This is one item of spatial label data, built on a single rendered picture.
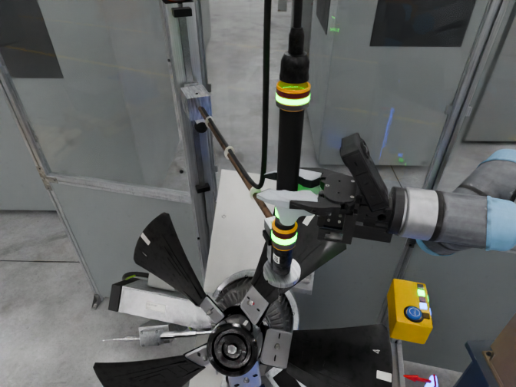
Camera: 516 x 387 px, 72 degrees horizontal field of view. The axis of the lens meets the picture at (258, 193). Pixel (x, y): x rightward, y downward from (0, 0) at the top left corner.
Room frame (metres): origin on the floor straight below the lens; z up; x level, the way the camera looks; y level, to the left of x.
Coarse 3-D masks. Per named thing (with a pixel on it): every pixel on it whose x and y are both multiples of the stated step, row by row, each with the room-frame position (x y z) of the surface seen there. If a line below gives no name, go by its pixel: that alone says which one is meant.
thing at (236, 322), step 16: (224, 320) 0.47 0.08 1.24; (240, 320) 0.47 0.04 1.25; (224, 336) 0.43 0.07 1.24; (240, 336) 0.43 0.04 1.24; (256, 336) 0.44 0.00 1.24; (208, 352) 0.41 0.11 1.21; (224, 352) 0.41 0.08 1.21; (240, 352) 0.41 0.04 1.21; (256, 352) 0.40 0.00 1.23; (224, 368) 0.39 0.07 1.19; (240, 368) 0.39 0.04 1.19
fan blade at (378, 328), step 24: (312, 336) 0.46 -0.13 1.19; (336, 336) 0.46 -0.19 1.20; (360, 336) 0.46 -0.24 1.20; (384, 336) 0.45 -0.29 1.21; (288, 360) 0.41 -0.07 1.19; (312, 360) 0.41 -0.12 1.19; (336, 360) 0.40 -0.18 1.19; (360, 360) 0.40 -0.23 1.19; (384, 360) 0.40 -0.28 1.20; (312, 384) 0.36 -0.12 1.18; (336, 384) 0.36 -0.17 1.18; (360, 384) 0.36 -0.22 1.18; (384, 384) 0.36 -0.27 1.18
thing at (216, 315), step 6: (204, 300) 0.52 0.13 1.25; (210, 300) 0.51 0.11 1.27; (204, 306) 0.53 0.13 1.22; (210, 306) 0.51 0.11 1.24; (216, 306) 0.50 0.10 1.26; (204, 312) 0.53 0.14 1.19; (216, 312) 0.50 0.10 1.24; (210, 318) 0.52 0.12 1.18; (216, 318) 0.50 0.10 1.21; (222, 318) 0.49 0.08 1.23
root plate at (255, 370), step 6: (258, 366) 0.43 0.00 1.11; (252, 372) 0.42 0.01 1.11; (258, 372) 0.42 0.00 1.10; (228, 378) 0.39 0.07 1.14; (234, 378) 0.39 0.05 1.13; (240, 378) 0.40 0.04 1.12; (252, 378) 0.41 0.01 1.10; (258, 378) 0.41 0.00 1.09; (234, 384) 0.38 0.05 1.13; (240, 384) 0.39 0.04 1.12; (246, 384) 0.39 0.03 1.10; (252, 384) 0.40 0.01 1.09; (258, 384) 0.40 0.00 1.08
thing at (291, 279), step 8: (264, 224) 0.48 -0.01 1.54; (264, 232) 0.47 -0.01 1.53; (272, 248) 0.45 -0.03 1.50; (272, 256) 0.45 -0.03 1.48; (264, 264) 0.45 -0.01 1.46; (272, 264) 0.45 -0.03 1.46; (296, 264) 0.45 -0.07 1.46; (264, 272) 0.43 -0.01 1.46; (272, 272) 0.43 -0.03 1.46; (296, 272) 0.43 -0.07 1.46; (272, 280) 0.41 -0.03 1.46; (280, 280) 0.41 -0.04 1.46; (288, 280) 0.41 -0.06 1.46; (296, 280) 0.42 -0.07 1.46
